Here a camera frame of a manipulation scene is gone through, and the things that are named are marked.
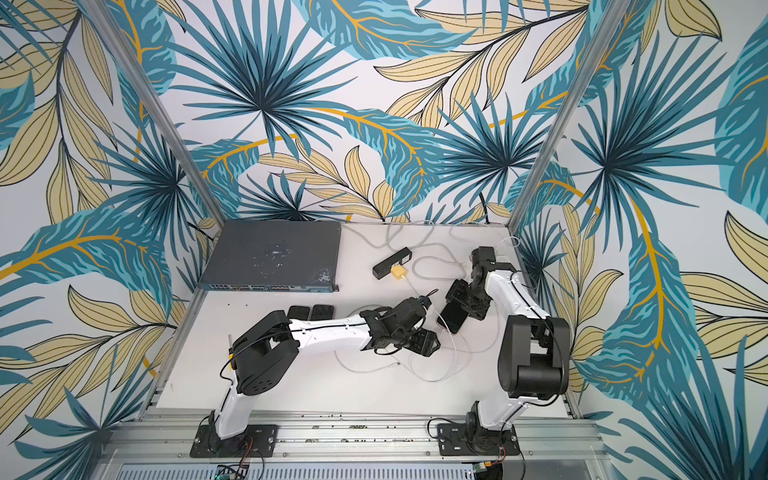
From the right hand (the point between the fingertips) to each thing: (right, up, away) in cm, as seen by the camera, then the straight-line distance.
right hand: (441, 304), depth 90 cm
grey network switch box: (-55, +15, +13) cm, 58 cm away
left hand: (-4, -10, -6) cm, 13 cm away
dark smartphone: (+3, -3, -3) cm, 5 cm away
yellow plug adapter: (-12, +9, +15) cm, 21 cm away
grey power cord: (-6, +17, +20) cm, 27 cm away
